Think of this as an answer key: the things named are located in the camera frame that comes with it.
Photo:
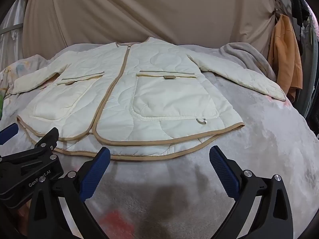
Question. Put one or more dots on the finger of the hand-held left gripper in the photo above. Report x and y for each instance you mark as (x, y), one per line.
(46, 142)
(8, 132)

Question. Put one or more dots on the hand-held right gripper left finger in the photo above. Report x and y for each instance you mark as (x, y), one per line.
(96, 171)

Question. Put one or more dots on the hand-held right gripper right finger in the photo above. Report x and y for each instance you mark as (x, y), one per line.
(223, 171)

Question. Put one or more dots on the cream quilted jacket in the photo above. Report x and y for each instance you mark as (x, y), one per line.
(119, 92)

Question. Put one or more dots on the dark hanging clothes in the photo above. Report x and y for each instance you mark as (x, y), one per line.
(299, 5)

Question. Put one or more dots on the green pillow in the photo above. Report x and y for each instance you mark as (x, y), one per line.
(1, 102)

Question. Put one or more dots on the grey floral blanket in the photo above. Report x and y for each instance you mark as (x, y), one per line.
(261, 142)

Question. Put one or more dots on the white satin curtain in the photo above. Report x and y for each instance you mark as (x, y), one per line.
(10, 44)

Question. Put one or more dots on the grey metal bar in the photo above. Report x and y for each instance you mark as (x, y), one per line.
(12, 27)

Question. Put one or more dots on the orange hanging garment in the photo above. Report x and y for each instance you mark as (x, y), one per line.
(286, 54)

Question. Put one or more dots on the beige draped sheet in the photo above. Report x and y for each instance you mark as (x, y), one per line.
(149, 12)

